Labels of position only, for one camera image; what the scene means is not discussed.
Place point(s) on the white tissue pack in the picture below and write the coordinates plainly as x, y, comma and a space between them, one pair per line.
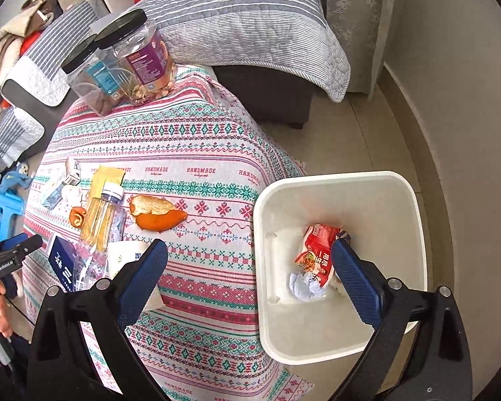
121, 252

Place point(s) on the grey striped sofa cover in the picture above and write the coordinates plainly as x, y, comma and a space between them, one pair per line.
242, 25

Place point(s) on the crumpled pale blue paper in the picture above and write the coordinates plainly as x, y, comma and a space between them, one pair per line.
304, 288

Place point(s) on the small curled orange peel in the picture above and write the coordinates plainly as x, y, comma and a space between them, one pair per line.
77, 216

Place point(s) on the patterned tablecloth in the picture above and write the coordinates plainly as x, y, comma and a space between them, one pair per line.
208, 167

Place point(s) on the grey striped cushion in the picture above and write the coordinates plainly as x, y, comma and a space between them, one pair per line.
10, 133

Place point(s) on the white plastic bin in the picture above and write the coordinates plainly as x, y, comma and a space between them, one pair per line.
396, 217

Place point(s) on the pale blue small packet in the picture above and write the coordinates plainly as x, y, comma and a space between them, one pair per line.
52, 194

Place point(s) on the crumpled white tissue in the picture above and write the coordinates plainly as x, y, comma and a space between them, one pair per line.
72, 195

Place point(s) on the clear plastic wrapper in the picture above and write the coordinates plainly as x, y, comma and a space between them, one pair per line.
91, 265

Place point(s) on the dark blue packet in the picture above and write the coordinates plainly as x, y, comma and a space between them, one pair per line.
64, 263

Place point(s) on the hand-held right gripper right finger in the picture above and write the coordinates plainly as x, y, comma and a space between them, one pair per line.
359, 286

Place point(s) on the purple label nut jar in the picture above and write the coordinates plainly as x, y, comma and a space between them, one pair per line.
146, 62

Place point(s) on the dark grey sofa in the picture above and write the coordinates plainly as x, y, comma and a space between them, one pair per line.
267, 96

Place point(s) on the blue toy figure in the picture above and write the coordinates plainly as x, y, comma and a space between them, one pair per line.
16, 175

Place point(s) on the teal label clear jar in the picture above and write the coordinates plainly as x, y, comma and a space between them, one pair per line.
94, 83

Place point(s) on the blue plastic stool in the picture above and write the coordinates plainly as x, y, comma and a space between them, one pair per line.
2, 204

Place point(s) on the grey embroidered curtain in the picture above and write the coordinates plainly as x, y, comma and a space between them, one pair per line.
355, 16

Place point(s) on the yellow packet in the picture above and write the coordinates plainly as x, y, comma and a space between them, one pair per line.
108, 175

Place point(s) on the clear plastic bottle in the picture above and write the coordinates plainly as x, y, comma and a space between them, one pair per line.
102, 217

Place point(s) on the beige cloth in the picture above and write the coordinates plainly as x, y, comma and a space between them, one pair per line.
8, 50

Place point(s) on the large orange peel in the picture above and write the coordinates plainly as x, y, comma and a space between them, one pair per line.
158, 217

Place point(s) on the grey striped armrest cover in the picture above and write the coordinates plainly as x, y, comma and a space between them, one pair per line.
50, 58

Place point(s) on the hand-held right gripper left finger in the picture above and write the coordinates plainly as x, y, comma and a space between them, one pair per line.
144, 277

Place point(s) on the red snack wrapper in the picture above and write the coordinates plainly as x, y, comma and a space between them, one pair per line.
317, 250

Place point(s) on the white cigarette box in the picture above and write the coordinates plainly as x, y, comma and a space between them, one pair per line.
73, 170

